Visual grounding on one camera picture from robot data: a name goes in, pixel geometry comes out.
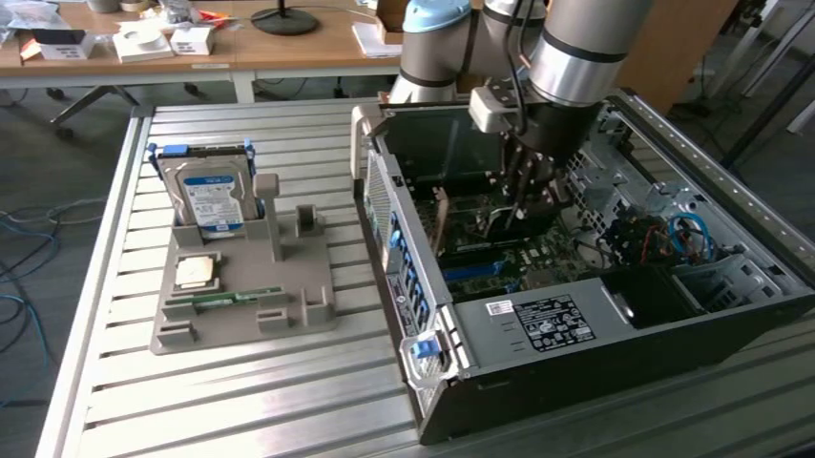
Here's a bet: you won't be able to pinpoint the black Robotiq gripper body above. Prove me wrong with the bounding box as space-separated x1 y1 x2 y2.
515 97 605 161

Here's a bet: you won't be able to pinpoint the green graphics card with bracket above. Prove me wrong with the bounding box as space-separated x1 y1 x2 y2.
431 187 566 255

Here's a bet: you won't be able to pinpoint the perforated metal drive cage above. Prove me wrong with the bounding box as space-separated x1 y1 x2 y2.
563 142 658 239

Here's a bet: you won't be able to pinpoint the green motherboard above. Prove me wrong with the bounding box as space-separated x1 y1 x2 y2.
413 190 594 304

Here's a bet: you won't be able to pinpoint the installed black RAM sticks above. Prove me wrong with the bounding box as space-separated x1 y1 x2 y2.
438 233 530 258

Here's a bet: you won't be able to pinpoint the blue expansion slot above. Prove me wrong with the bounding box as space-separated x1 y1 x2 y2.
442 260 511 283

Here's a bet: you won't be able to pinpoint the wooden cabinet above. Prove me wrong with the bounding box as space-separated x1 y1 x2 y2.
545 0 741 115

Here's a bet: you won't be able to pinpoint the grey power supply unit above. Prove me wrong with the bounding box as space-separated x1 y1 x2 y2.
455 279 638 368

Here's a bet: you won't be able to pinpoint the white paper stack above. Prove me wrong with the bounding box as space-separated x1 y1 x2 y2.
351 22 405 59

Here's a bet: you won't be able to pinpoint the metal disk bay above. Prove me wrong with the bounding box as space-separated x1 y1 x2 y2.
674 255 785 314

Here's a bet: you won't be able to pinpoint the blue case latch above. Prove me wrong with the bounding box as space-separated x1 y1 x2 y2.
410 336 447 360

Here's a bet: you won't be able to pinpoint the black open PC case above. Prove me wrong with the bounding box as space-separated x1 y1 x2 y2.
351 88 815 448

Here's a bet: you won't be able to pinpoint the hard disk in blue caddy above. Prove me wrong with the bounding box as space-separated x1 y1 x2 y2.
147 137 265 240

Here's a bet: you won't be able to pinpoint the black round lamp base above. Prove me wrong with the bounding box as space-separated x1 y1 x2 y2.
250 0 321 36

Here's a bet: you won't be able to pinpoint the grey plastic parts rack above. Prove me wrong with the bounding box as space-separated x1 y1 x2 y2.
151 172 342 357

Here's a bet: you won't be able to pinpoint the green RAM stick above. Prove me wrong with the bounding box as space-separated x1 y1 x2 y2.
166 285 285 307

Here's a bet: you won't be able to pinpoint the silver CPU chip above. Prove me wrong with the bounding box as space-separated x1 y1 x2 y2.
174 256 219 291

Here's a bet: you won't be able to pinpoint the small white labelled box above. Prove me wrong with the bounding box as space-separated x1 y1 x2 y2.
170 27 215 56

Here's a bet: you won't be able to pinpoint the white box with tape roll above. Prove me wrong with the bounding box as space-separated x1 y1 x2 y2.
113 23 177 64

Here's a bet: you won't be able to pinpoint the long wooden desk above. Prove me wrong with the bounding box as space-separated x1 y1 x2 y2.
0 0 585 91

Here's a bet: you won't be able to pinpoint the white box with black insert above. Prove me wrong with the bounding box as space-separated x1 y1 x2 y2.
30 28 98 61

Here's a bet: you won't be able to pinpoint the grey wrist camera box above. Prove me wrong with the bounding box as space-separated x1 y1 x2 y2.
469 85 530 135

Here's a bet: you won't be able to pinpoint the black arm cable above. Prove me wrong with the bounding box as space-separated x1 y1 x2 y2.
502 0 538 139

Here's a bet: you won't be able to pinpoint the red wire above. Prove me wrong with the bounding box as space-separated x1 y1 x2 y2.
639 223 658 263

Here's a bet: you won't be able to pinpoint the blue SATA wire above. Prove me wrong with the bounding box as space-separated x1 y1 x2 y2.
667 212 720 264

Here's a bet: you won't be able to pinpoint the white floor cable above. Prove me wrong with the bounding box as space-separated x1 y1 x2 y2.
0 198 107 226

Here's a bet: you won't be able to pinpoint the blue floor cable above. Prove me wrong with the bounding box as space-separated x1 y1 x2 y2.
0 209 63 407

